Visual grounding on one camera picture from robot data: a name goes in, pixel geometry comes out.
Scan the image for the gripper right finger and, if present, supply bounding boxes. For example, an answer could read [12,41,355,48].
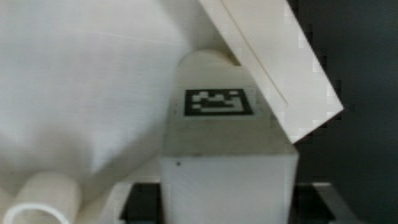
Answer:
[289,182,364,224]

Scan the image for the white table leg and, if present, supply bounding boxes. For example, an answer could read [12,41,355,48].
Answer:
[160,50,298,224]

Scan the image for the white square table top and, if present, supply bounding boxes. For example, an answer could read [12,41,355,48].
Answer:
[0,0,231,224]

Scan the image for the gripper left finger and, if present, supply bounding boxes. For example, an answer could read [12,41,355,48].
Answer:
[87,182,163,224]

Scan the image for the white U-shaped fence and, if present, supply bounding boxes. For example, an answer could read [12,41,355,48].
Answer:
[199,0,343,141]

